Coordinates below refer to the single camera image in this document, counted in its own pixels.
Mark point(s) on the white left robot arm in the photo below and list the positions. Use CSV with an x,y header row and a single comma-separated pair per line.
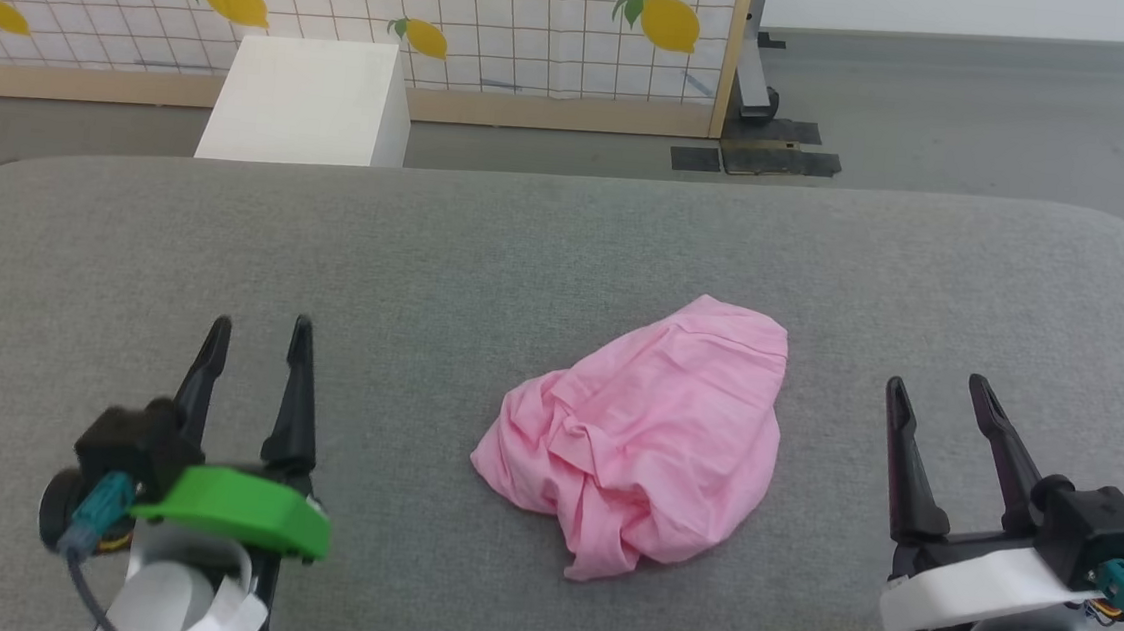
x,y
163,600

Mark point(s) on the grey upholstered sofa surface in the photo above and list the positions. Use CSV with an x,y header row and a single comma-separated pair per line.
x,y
528,243

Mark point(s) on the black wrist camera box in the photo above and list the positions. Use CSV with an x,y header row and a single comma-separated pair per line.
x,y
135,447
1097,533

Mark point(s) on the white box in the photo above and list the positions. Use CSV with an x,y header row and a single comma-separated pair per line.
x,y
308,105

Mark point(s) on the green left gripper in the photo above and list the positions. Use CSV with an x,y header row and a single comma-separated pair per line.
x,y
235,516

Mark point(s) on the grey metal wheeled stand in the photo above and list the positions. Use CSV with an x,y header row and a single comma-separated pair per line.
x,y
755,60

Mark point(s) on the black taped floor plate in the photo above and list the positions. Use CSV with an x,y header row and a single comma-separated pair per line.
x,y
780,152

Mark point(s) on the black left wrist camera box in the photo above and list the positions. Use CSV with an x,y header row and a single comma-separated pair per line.
x,y
135,447

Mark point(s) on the pink garment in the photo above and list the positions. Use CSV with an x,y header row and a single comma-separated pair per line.
x,y
647,443

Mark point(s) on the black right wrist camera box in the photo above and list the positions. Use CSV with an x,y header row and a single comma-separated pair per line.
x,y
1097,533

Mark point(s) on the small black floor tape patch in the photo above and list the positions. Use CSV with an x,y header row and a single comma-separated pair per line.
x,y
696,159

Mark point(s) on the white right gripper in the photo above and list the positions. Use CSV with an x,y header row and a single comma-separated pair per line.
x,y
977,584

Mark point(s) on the lemon print partition screen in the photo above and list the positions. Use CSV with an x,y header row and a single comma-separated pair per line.
x,y
345,8

